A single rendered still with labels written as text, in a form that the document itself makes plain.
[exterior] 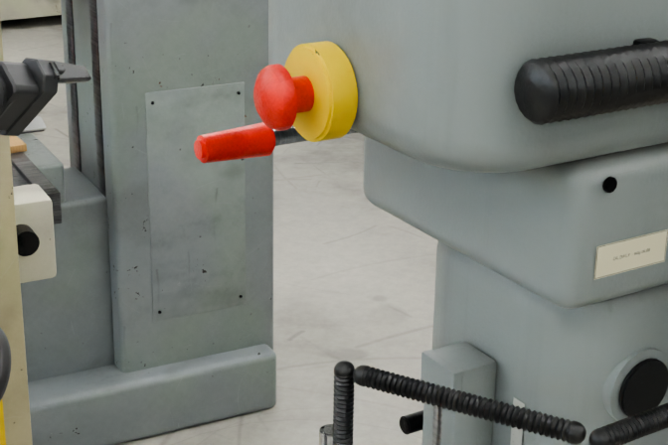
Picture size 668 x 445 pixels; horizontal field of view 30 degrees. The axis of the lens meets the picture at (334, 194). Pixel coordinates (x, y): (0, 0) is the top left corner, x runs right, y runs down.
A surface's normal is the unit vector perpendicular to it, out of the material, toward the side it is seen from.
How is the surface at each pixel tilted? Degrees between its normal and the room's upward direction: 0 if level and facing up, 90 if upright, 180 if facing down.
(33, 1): 90
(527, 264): 90
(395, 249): 0
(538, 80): 90
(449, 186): 90
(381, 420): 0
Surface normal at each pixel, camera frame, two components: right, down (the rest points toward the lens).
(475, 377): 0.52, 0.30
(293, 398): 0.02, -0.94
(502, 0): 0.06, 0.34
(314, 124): -0.85, 0.16
